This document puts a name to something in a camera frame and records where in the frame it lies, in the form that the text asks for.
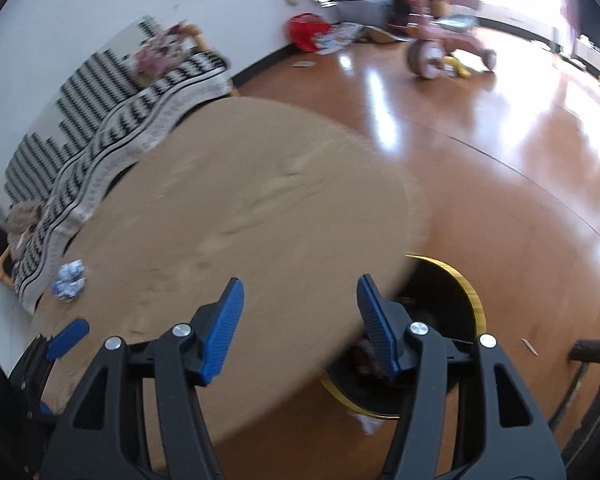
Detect blue white wrapper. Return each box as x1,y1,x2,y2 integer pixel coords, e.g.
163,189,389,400
50,259,85,301

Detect white tissue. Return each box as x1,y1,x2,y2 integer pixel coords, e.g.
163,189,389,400
348,410,385,436

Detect black gold trash bin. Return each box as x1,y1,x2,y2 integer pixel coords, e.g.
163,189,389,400
319,252,489,420

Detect black metal chair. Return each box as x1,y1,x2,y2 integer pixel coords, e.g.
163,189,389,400
549,339,600,480

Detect beige plush on sofa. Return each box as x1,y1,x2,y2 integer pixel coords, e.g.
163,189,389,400
3,200,44,261

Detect black white striped sofa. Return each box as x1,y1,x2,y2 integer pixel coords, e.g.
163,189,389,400
0,16,234,313

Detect floral cushion on sofa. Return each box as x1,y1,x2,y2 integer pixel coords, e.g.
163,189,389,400
132,22,199,86

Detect red plastic bag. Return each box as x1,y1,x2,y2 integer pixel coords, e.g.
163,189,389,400
286,12,332,53

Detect papers on floor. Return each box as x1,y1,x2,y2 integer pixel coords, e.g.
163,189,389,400
312,23,365,56

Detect pink children's tricycle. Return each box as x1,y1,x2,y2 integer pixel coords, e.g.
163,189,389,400
388,0,496,80

